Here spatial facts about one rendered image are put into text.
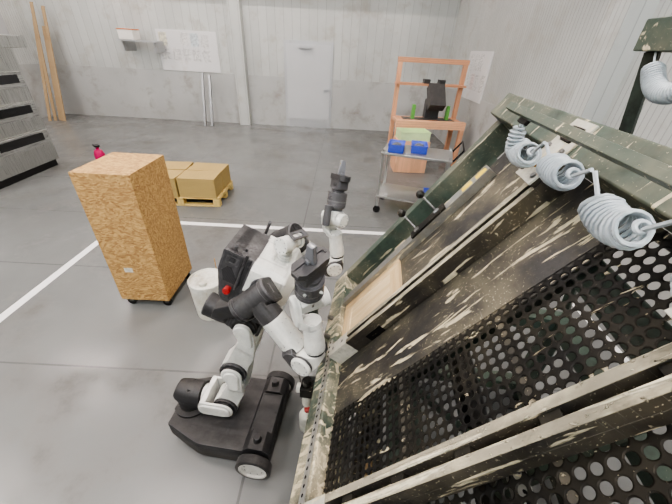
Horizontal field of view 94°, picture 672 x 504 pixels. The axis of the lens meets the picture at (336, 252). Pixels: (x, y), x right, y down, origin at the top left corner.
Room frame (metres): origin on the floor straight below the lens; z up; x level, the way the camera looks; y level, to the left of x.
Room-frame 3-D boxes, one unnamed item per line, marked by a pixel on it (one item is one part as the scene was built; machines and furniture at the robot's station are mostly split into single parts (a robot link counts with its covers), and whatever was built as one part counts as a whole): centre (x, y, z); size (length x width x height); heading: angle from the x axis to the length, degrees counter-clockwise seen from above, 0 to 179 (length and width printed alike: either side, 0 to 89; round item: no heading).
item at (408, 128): (6.91, -1.77, 0.98); 1.48 x 1.32 x 1.97; 90
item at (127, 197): (2.32, 1.67, 0.63); 0.50 x 0.42 x 1.25; 1
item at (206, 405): (1.09, 0.63, 0.28); 0.21 x 0.20 x 0.13; 84
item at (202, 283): (2.09, 1.08, 0.24); 0.32 x 0.30 x 0.47; 0
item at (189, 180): (4.56, 2.33, 0.21); 1.20 x 0.87 x 0.42; 87
